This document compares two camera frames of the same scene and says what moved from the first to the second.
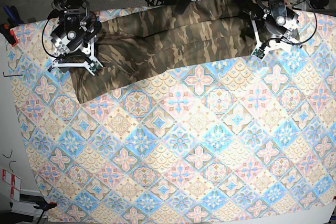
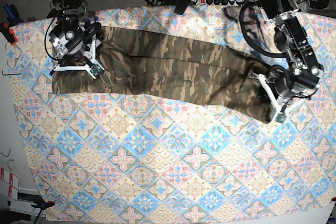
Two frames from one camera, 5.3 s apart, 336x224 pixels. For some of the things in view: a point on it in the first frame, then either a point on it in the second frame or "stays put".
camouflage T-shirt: (137, 40) → (169, 65)
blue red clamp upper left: (14, 19) stays put
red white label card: (15, 182) stays put
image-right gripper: (262, 46) → (280, 88)
